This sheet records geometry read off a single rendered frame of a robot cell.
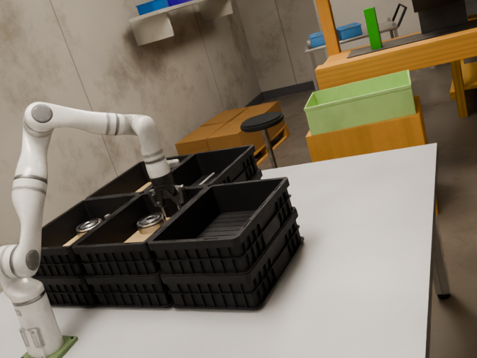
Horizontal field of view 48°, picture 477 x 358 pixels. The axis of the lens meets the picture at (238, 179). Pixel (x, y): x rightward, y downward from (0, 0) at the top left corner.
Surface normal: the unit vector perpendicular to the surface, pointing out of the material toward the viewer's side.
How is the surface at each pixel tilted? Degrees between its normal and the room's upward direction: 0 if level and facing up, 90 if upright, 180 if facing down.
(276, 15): 90
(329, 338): 0
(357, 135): 90
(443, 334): 0
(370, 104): 90
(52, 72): 90
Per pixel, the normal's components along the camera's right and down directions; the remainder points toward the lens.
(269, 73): -0.33, 0.39
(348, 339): -0.28, -0.91
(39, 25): 0.90, -0.14
